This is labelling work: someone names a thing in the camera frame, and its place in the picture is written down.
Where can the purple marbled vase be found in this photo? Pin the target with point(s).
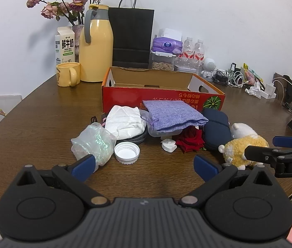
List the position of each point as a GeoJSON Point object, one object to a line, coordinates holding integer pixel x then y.
{"type": "Point", "coordinates": [77, 38]}

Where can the white milk carton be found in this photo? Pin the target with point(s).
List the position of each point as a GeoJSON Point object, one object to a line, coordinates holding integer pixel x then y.
{"type": "Point", "coordinates": [64, 46]}

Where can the yellow sheep plush toy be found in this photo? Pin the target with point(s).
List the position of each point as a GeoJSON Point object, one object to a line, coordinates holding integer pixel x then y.
{"type": "Point", "coordinates": [249, 142]}

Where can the red rose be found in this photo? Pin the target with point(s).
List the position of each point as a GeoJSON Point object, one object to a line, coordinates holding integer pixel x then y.
{"type": "Point", "coordinates": [189, 140]}

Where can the white booklet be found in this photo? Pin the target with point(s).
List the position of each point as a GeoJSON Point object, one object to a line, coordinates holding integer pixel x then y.
{"type": "Point", "coordinates": [3, 108]}

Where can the clear nut container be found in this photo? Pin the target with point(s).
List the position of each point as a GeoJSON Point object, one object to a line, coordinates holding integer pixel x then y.
{"type": "Point", "coordinates": [161, 64]}

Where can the yellow thermos jug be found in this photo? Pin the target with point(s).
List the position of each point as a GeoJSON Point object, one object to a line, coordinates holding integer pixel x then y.
{"type": "Point", "coordinates": [96, 51]}

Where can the iridescent plastic bag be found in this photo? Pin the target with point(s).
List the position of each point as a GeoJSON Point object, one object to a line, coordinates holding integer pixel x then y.
{"type": "Point", "coordinates": [91, 142]}

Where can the black power adapter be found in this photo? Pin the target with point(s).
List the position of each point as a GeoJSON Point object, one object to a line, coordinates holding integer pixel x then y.
{"type": "Point", "coordinates": [235, 67]}

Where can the large white bottle cap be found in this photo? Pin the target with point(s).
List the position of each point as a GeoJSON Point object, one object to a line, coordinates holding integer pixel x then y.
{"type": "Point", "coordinates": [126, 152]}

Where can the navy zip case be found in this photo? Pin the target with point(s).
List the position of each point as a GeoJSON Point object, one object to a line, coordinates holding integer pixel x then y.
{"type": "Point", "coordinates": [214, 129]}

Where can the purple tissue pack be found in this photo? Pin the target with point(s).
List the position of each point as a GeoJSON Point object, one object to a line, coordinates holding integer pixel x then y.
{"type": "Point", "coordinates": [165, 45]}

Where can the purple linen pouch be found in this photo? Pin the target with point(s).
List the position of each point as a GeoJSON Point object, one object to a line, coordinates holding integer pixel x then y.
{"type": "Point", "coordinates": [174, 116]}

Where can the black paper bag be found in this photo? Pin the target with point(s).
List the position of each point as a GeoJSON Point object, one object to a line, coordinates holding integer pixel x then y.
{"type": "Point", "coordinates": [131, 31]}

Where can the white robot speaker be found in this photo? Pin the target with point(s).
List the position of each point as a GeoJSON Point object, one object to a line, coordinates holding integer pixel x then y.
{"type": "Point", "coordinates": [208, 64]}

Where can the white metal tin box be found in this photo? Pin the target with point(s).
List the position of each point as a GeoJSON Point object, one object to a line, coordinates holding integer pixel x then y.
{"type": "Point", "coordinates": [187, 69]}

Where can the red cardboard box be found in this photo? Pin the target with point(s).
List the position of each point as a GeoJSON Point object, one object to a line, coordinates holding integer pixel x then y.
{"type": "Point", "coordinates": [161, 98]}

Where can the white charger block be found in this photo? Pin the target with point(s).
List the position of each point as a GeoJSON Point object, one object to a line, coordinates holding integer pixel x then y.
{"type": "Point", "coordinates": [268, 91]}

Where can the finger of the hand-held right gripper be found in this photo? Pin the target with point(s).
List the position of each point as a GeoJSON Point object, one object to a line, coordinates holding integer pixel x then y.
{"type": "Point", "coordinates": [287, 141]}
{"type": "Point", "coordinates": [254, 152]}

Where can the crumpled white paper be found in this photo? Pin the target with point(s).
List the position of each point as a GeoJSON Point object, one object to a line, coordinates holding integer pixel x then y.
{"type": "Point", "coordinates": [254, 90]}

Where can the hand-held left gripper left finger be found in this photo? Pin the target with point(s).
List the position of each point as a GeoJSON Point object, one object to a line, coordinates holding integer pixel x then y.
{"type": "Point", "coordinates": [83, 164]}

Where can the white cloth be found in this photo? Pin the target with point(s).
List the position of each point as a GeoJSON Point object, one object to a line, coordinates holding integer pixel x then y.
{"type": "Point", "coordinates": [124, 120]}

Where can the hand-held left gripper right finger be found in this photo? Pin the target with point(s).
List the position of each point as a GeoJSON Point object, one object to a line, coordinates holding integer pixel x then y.
{"type": "Point", "coordinates": [205, 168]}

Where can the yellow mug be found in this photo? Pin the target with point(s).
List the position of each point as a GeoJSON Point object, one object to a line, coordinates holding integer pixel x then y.
{"type": "Point", "coordinates": [65, 76]}

